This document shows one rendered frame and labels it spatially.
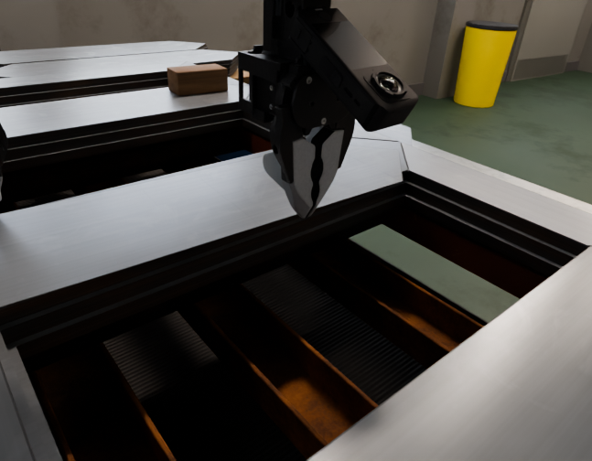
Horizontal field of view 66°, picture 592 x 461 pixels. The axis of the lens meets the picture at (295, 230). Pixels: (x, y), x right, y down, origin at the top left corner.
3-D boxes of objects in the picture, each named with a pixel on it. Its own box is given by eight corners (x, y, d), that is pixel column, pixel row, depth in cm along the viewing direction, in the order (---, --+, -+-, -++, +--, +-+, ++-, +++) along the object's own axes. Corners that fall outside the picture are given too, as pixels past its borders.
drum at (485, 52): (468, 94, 479) (486, 19, 443) (506, 105, 448) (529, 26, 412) (439, 100, 456) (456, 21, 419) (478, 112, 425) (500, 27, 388)
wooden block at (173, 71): (217, 85, 110) (216, 63, 107) (228, 91, 105) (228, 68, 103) (167, 90, 103) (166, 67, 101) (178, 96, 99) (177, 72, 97)
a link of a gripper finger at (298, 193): (276, 198, 50) (278, 114, 45) (313, 221, 46) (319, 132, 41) (252, 207, 48) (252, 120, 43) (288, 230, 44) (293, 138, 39)
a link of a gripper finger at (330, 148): (298, 191, 51) (303, 110, 47) (335, 212, 48) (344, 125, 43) (276, 198, 50) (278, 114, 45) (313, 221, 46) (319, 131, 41)
